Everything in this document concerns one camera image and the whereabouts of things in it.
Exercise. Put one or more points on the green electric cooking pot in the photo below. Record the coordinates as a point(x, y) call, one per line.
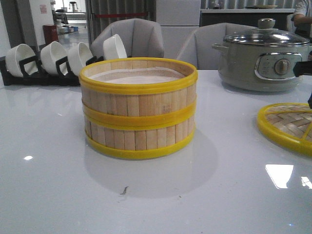
point(260, 68)

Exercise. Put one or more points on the red box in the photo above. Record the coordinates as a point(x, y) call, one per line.
point(50, 33)

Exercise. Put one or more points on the white bowl far right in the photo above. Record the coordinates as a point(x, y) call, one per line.
point(113, 48)

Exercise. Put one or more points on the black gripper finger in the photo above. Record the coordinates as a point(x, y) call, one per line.
point(310, 102)
point(303, 68)

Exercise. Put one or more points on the red barrier tape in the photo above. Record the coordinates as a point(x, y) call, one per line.
point(125, 15)

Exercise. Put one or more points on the black dish rack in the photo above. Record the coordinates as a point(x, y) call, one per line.
point(64, 76)

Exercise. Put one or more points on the white drawer cabinet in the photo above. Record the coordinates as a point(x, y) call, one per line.
point(177, 18)

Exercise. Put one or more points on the dark counter cabinet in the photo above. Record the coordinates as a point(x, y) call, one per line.
point(244, 16)

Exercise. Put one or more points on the white bowl far left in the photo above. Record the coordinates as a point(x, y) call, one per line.
point(15, 55)

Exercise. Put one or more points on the yellow woven bamboo steamer lid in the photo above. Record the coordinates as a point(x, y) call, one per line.
point(288, 125)

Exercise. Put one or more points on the seated person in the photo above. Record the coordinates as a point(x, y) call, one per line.
point(302, 18)

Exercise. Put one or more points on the right grey upholstered chair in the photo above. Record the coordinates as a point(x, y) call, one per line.
point(197, 48)

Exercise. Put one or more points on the white paper steamer liner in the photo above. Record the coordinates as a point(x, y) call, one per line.
point(138, 76)

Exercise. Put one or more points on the glass pot lid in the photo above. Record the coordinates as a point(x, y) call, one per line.
point(267, 35)

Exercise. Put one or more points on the white bowl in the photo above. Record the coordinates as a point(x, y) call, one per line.
point(78, 55)
point(113, 48)
point(15, 55)
point(50, 54)

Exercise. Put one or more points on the bamboo steamer basket yellow rims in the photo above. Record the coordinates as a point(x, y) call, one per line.
point(142, 144)

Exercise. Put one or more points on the grey upholstered chair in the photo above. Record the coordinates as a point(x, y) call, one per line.
point(197, 48)
point(140, 37)

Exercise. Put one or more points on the left grey upholstered chair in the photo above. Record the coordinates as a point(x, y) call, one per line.
point(140, 37)

